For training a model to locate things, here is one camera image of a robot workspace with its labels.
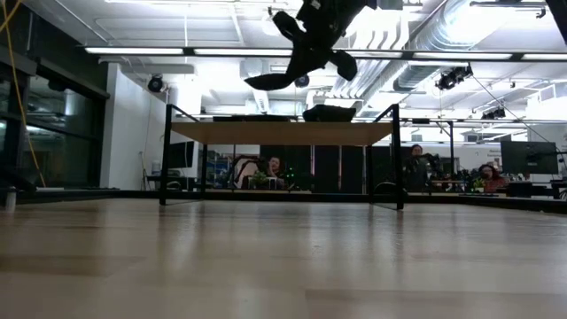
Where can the black metal rig frame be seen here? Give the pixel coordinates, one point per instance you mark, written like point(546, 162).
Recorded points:
point(509, 204)

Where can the small green plant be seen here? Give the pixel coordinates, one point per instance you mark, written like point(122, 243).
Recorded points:
point(259, 179)

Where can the black wavy square deep bowl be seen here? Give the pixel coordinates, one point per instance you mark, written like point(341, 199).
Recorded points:
point(328, 114)

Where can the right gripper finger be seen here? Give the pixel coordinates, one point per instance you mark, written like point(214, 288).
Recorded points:
point(308, 62)

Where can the wooden shelf with black frame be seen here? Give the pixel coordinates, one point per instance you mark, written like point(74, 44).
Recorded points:
point(283, 133)

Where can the computer monitor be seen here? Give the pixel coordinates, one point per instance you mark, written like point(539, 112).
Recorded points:
point(529, 157)
point(181, 154)

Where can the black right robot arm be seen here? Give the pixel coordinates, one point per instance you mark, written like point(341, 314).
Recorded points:
point(560, 17)

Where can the person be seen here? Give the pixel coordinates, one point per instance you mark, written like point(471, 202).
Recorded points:
point(491, 179)
point(416, 166)
point(274, 166)

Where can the black ceiling spotlight cluster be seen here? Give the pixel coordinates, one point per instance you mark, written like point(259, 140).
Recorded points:
point(454, 76)

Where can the LED light bar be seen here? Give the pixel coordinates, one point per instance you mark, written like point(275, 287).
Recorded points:
point(243, 52)

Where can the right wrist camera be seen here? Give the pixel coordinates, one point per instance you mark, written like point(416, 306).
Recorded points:
point(344, 65)

